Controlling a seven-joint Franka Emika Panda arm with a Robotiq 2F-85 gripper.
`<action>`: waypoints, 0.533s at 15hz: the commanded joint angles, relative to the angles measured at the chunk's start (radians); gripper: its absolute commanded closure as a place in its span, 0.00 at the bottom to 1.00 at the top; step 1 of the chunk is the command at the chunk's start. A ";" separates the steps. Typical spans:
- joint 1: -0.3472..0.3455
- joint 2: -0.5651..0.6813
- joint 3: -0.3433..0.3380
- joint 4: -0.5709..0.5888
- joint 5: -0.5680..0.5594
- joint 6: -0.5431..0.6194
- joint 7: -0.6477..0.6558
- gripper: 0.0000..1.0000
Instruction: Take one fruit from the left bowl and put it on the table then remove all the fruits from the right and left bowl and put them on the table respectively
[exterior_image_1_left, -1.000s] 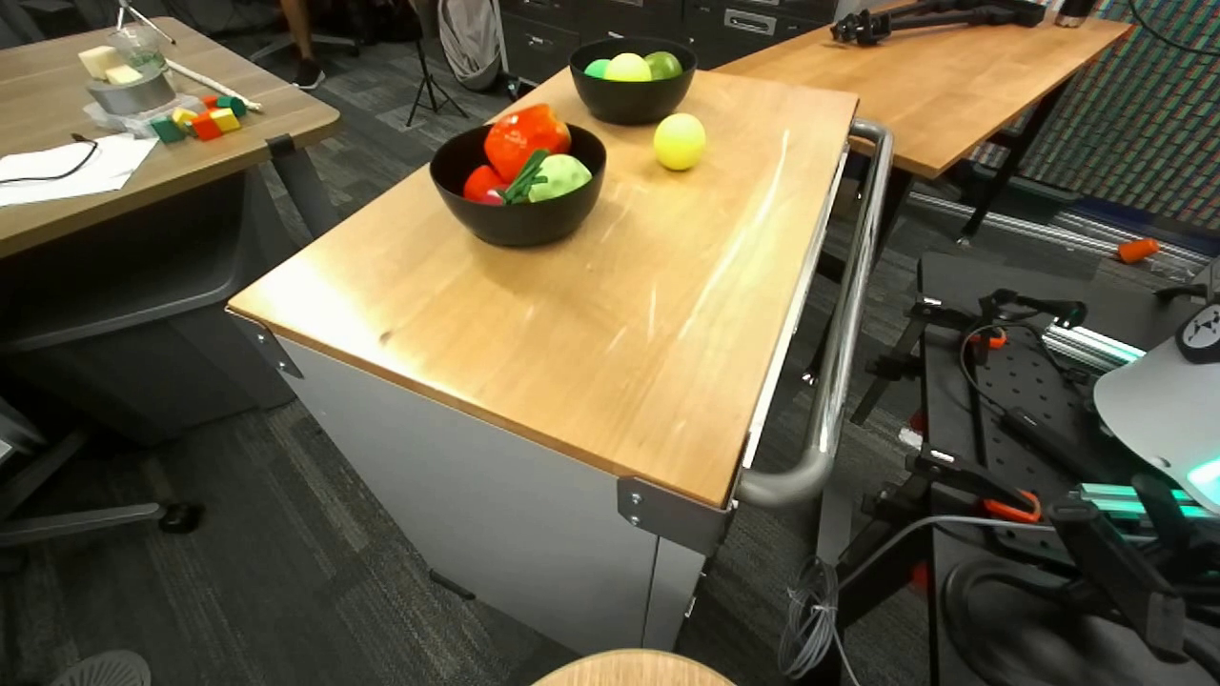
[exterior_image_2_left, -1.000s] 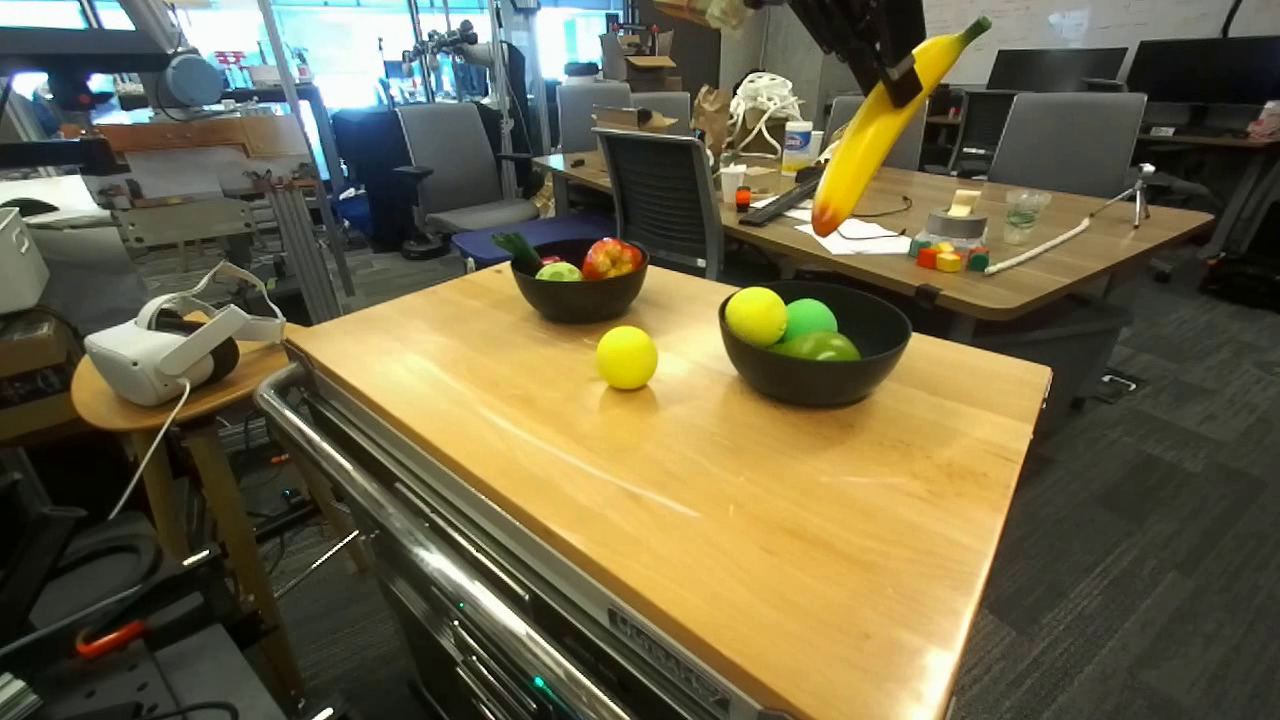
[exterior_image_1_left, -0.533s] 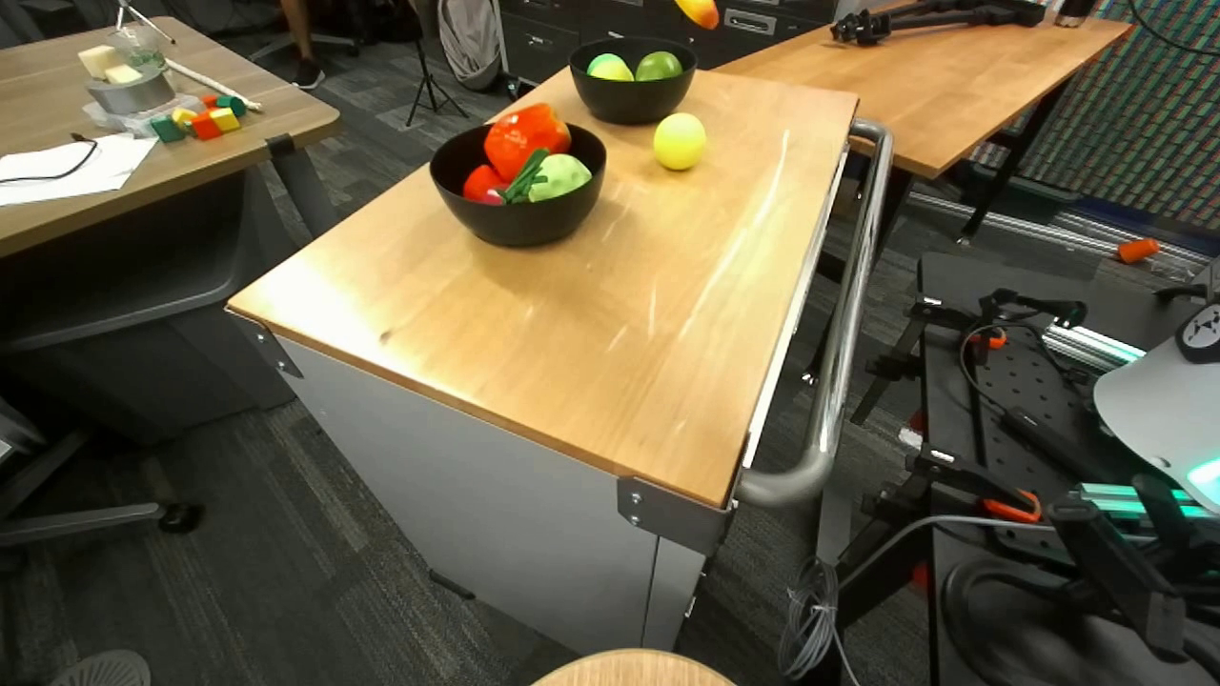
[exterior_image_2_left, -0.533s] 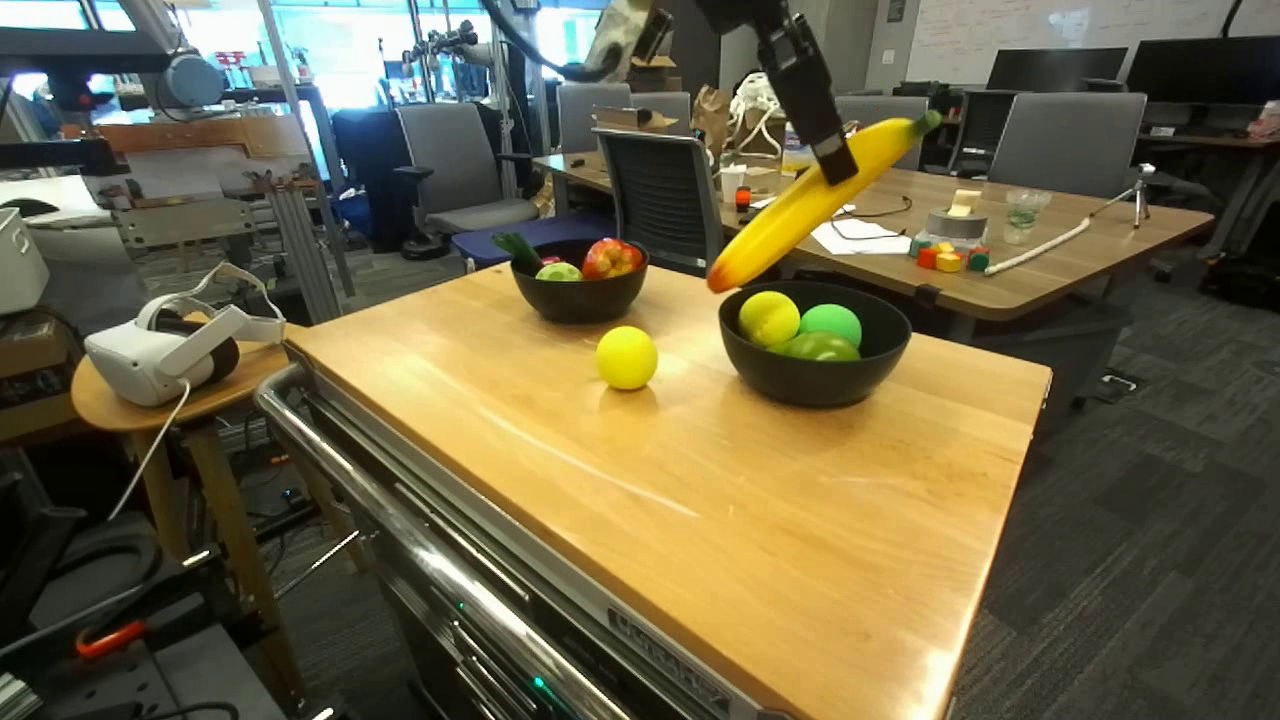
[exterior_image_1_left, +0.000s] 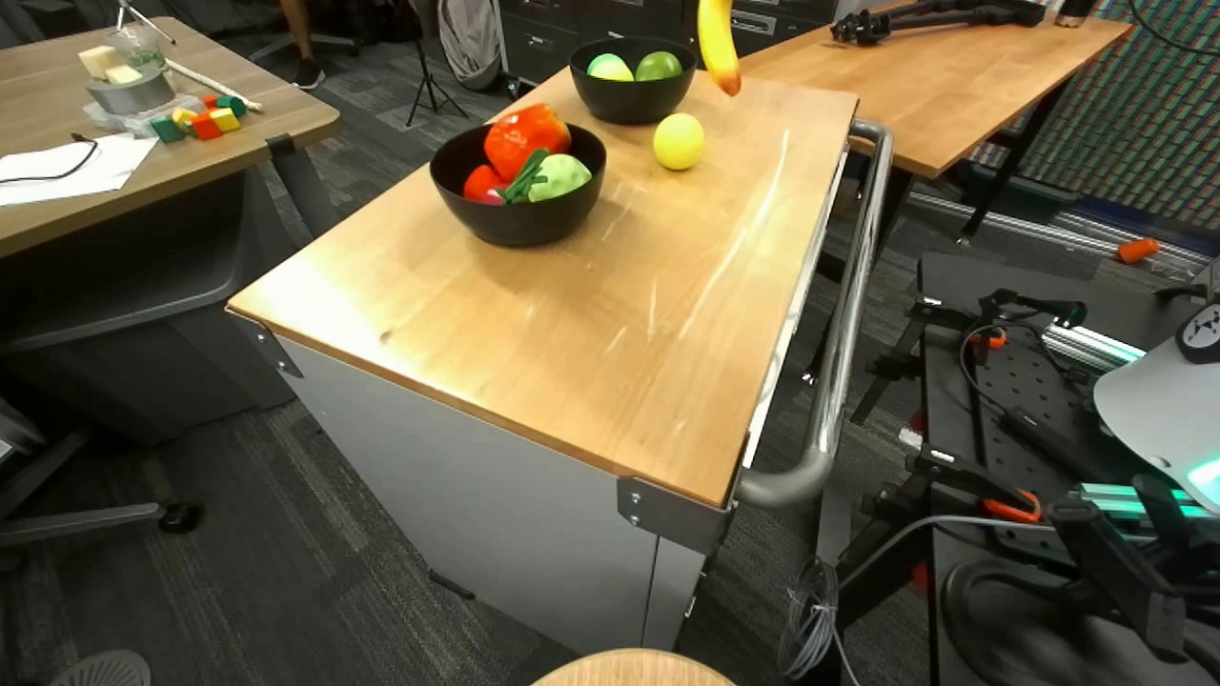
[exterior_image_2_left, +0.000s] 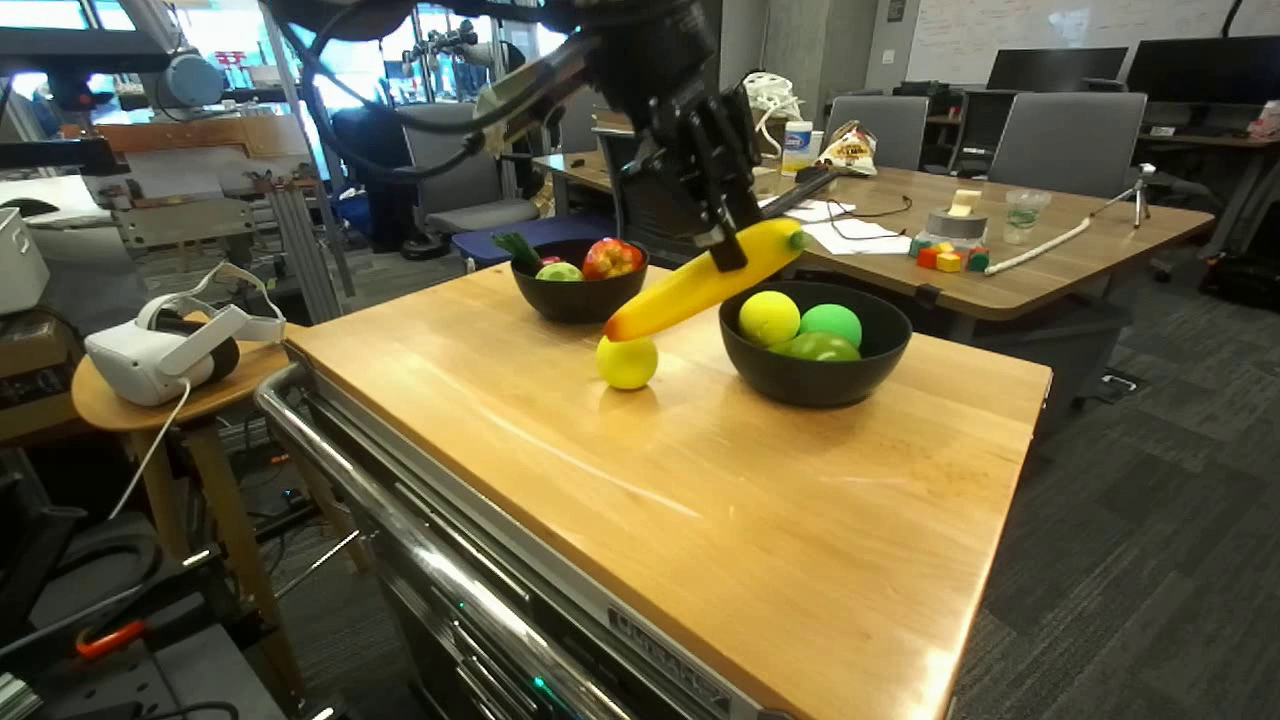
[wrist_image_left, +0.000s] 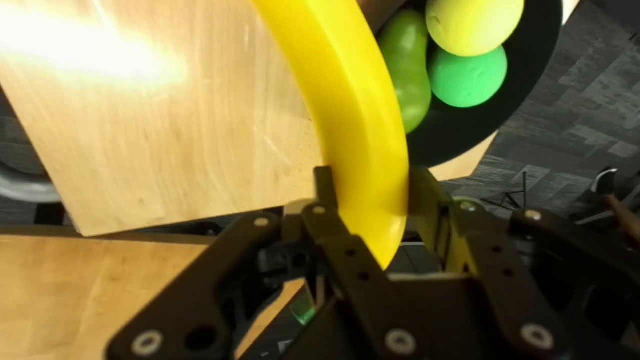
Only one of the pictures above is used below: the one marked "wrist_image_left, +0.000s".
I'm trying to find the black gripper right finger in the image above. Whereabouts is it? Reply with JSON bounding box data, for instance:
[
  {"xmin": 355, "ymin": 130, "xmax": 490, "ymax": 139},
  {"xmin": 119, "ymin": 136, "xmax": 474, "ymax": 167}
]
[{"xmin": 407, "ymin": 165, "xmax": 640, "ymax": 360}]

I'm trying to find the yellow plastic banana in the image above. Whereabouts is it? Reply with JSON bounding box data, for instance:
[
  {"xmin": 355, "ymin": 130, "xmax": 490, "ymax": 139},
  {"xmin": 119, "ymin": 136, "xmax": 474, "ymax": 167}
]
[{"xmin": 251, "ymin": 0, "xmax": 412, "ymax": 272}]

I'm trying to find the wooden office desk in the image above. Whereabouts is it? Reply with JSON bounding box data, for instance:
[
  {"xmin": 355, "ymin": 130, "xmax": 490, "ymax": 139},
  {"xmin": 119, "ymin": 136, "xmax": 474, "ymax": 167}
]
[{"xmin": 0, "ymin": 232, "xmax": 308, "ymax": 360}]

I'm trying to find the metal cart handle bar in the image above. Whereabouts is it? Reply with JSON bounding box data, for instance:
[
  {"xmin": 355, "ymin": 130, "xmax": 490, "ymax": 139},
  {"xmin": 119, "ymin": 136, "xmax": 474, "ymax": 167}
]
[{"xmin": 0, "ymin": 155, "xmax": 66, "ymax": 206}]

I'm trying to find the black round bowl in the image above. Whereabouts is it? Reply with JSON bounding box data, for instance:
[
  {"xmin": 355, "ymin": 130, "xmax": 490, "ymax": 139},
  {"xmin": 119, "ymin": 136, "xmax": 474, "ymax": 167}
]
[{"xmin": 358, "ymin": 0, "xmax": 568, "ymax": 170}]

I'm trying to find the olive green pear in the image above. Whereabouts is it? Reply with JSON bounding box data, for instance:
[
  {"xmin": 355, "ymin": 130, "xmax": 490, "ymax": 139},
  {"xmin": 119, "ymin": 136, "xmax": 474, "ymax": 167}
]
[{"xmin": 380, "ymin": 6, "xmax": 435, "ymax": 136}]

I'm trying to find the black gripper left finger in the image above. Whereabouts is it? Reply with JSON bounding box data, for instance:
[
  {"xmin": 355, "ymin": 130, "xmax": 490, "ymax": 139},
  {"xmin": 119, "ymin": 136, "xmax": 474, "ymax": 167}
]
[{"xmin": 105, "ymin": 164, "xmax": 432, "ymax": 360}]

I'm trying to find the yellow round fruit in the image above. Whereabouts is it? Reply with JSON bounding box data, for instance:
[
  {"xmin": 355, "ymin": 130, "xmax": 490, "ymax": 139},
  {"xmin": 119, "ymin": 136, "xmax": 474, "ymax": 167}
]
[{"xmin": 424, "ymin": 0, "xmax": 529, "ymax": 60}]

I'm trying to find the bright green round fruit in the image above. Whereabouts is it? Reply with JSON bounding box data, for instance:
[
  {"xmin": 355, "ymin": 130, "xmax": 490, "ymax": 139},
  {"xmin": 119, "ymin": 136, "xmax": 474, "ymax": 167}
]
[{"xmin": 427, "ymin": 43, "xmax": 510, "ymax": 110}]

